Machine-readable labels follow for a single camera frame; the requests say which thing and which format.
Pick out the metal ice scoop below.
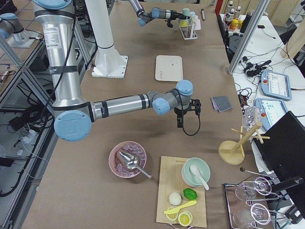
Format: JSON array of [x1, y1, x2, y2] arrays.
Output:
[[117, 150, 152, 179]]

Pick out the aluminium frame post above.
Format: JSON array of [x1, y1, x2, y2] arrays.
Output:
[[227, 0, 270, 75]]

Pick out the green lime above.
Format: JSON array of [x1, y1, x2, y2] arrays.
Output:
[[183, 188, 198, 200]]

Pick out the yellow jar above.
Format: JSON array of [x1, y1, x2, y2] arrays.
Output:
[[230, 19, 239, 31]]

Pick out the blue teach pendant near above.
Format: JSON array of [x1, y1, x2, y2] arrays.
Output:
[[254, 98, 288, 131]]

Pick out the green plastic cup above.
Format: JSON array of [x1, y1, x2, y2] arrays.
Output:
[[182, 8, 191, 17]]

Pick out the white wire cup rack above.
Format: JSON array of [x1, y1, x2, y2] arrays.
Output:
[[179, 17, 198, 40]]

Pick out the black monitor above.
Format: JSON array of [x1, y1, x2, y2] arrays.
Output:
[[254, 111, 305, 180]]

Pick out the wooden cutting board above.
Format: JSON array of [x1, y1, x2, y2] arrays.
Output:
[[156, 156, 207, 228]]

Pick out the grey folded cloth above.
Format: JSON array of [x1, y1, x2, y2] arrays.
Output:
[[211, 96, 233, 112]]

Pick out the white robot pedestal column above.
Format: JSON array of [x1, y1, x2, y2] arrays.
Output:
[[85, 0, 128, 79]]

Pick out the white ceramic spoon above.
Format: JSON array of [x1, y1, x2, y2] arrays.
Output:
[[190, 165, 209, 190]]

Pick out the black bottle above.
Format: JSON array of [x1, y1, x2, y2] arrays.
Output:
[[240, 10, 254, 33]]

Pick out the clear patterned glass cup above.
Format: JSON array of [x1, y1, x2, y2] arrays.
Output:
[[243, 106, 261, 130]]

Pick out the pink plastic cup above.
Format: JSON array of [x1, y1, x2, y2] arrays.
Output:
[[193, 19, 201, 31]]

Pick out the blue teach pendant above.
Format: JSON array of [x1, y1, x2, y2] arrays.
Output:
[[261, 70, 292, 101], [254, 98, 288, 131]]

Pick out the wine glass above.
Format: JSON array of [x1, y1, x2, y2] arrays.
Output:
[[235, 177, 272, 201], [233, 203, 271, 229]]

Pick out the blue teach pendant far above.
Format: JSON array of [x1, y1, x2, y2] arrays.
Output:
[[261, 70, 292, 101]]

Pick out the green stacked bowls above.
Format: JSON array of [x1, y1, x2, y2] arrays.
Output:
[[182, 156, 211, 188]]

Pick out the lemon slice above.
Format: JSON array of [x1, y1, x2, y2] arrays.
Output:
[[166, 213, 178, 221]]

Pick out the pink bowl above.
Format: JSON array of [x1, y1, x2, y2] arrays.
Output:
[[108, 141, 147, 178]]

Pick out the black glass rack tray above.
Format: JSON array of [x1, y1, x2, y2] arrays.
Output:
[[223, 183, 285, 229]]

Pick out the wooden mug tree stand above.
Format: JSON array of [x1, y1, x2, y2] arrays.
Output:
[[218, 122, 270, 165]]

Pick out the cream rabbit tray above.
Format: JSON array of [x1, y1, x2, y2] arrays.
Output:
[[155, 55, 183, 82]]

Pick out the lemon half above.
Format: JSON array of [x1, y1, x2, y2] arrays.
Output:
[[178, 211, 193, 227]]

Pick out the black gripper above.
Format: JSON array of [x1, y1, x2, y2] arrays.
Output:
[[165, 10, 191, 28], [174, 99, 201, 128]]

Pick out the wine glass lower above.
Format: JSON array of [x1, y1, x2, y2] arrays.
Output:
[[233, 203, 271, 229]]

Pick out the wine glass upper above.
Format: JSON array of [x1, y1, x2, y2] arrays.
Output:
[[235, 177, 272, 201]]

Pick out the yellow plastic knife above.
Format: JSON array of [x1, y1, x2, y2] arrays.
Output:
[[163, 200, 197, 215]]

